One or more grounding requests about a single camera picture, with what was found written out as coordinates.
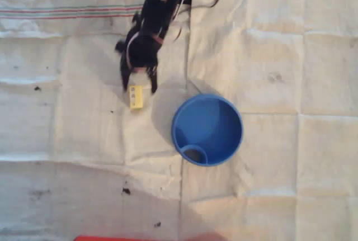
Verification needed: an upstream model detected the yellow medicine box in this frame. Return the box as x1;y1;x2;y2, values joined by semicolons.
128;84;145;111

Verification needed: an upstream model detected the blue plastic bowl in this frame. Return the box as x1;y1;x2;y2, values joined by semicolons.
171;93;243;167

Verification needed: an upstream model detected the white creased cloth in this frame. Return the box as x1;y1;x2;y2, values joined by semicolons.
0;0;358;241

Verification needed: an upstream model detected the red flat object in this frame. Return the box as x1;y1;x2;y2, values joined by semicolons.
73;235;224;241

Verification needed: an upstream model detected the white and red servo wire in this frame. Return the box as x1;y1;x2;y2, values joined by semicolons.
124;30;166;72

